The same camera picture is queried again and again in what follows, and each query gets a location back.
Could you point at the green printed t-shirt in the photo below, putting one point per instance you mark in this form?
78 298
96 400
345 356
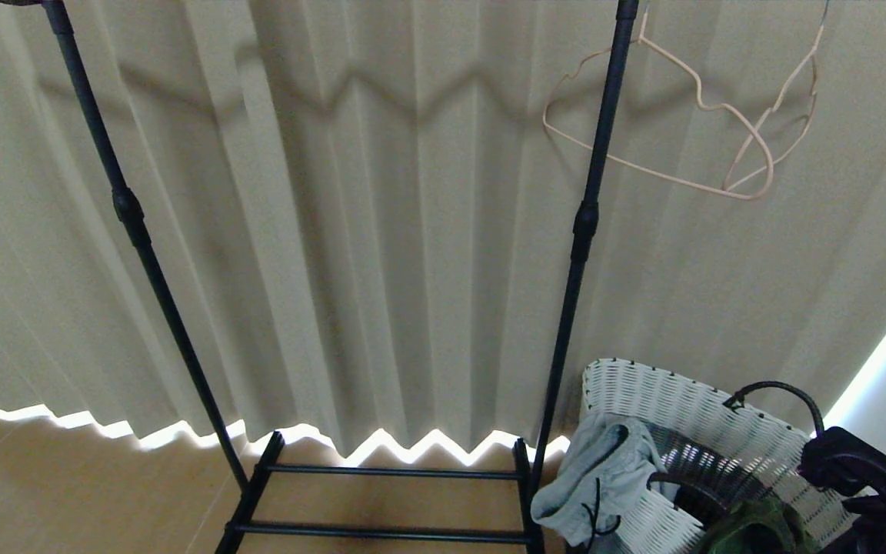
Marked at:
751 527

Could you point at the pink clothes hanger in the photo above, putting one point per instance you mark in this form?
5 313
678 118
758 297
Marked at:
771 168
797 71

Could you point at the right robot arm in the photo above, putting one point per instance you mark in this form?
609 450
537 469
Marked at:
851 462

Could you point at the white laundry basket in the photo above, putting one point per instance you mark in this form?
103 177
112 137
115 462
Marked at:
674 392

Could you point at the black clothes rack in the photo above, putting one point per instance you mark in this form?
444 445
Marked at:
129 211

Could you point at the beige curtain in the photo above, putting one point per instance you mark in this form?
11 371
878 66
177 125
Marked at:
381 231

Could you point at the pale grey shorts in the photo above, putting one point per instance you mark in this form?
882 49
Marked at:
597 462

